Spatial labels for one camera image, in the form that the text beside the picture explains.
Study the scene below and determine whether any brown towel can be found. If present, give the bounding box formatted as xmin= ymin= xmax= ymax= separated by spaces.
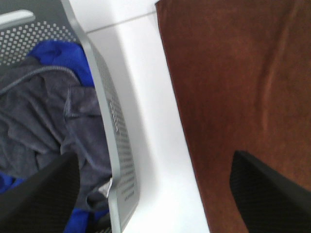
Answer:
xmin=156 ymin=0 xmax=311 ymax=233

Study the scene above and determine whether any blue towel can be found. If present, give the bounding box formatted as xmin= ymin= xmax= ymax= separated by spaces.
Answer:
xmin=0 ymin=40 xmax=110 ymax=233

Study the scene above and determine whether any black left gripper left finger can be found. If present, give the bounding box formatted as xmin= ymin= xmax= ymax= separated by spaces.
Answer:
xmin=0 ymin=153 xmax=80 ymax=233

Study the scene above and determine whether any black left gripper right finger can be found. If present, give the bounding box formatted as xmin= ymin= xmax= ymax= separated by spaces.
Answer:
xmin=229 ymin=150 xmax=311 ymax=233

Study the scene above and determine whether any grey perforated laundry basket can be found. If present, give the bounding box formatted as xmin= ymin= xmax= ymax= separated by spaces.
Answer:
xmin=0 ymin=0 xmax=139 ymax=233

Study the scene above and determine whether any dark grey towel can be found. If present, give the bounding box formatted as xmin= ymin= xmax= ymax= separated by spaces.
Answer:
xmin=0 ymin=57 xmax=113 ymax=212

